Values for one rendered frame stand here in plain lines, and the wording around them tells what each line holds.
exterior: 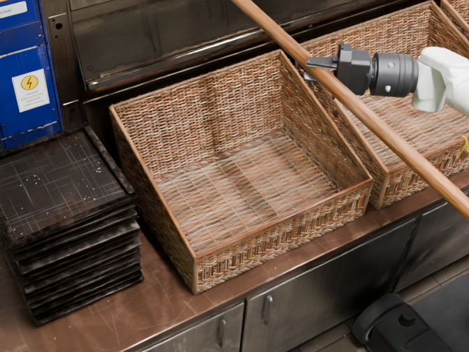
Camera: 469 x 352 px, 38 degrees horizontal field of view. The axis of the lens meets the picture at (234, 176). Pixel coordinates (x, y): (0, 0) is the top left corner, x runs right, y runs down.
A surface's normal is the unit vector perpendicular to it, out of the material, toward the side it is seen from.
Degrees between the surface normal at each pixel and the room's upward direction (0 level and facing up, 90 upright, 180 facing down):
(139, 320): 0
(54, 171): 0
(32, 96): 90
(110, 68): 70
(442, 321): 0
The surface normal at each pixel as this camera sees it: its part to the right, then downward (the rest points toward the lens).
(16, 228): 0.05, -0.69
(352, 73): -0.05, 0.73
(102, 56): 0.50, 0.36
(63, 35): 0.51, 0.64
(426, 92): -0.03, 0.48
